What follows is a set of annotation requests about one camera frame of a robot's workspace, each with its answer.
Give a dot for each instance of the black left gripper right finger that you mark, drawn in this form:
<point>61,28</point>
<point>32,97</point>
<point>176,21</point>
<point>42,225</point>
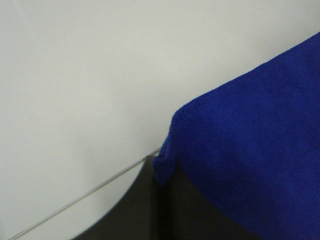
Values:
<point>184,214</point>

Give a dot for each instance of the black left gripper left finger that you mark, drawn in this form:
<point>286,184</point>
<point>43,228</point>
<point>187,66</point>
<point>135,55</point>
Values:
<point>134,216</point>

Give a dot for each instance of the blue microfibre towel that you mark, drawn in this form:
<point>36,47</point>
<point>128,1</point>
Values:
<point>251,147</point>

